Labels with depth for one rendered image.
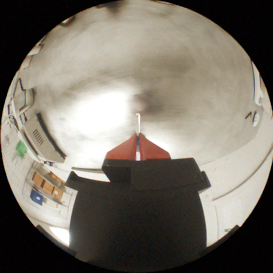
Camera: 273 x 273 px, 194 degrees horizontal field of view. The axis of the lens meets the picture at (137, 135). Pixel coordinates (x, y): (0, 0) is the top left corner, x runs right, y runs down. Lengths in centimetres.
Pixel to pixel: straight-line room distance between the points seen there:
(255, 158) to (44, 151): 146
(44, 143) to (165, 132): 34
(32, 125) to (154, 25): 34
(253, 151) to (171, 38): 117
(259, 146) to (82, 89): 126
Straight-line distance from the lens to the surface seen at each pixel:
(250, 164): 124
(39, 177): 251
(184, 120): 16
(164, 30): 16
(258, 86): 48
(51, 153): 32
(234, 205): 155
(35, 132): 30
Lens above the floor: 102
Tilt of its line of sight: 52 degrees down
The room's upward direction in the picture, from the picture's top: 180 degrees clockwise
